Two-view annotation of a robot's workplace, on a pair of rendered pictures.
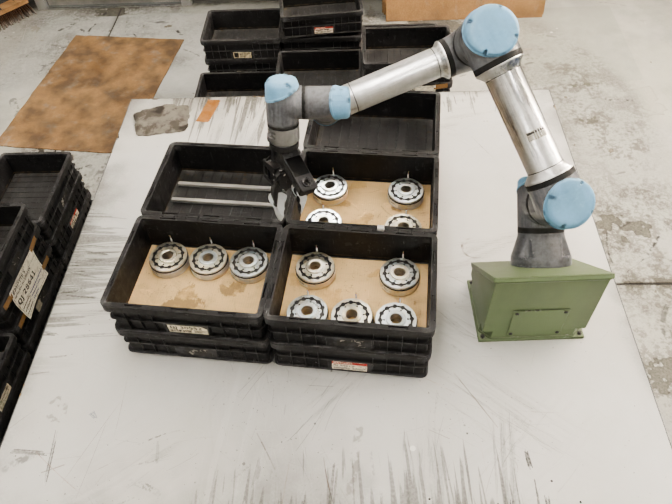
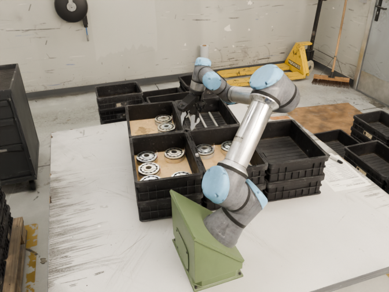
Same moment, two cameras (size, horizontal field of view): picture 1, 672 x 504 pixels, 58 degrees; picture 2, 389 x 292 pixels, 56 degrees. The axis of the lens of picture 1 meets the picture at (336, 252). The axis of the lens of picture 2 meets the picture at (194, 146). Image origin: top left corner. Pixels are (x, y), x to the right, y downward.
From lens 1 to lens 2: 1.55 m
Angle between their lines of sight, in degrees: 53
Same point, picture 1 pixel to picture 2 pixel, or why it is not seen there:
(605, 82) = not seen: outside the picture
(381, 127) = (297, 156)
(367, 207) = not seen: hidden behind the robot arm
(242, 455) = (88, 176)
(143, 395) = (111, 147)
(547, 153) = (231, 151)
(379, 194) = not seen: hidden behind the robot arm
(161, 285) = (151, 124)
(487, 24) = (262, 71)
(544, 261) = (206, 220)
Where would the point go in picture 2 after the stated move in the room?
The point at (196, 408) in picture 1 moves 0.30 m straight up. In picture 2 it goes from (107, 160) to (100, 113)
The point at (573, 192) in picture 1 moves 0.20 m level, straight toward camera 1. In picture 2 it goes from (216, 175) to (158, 171)
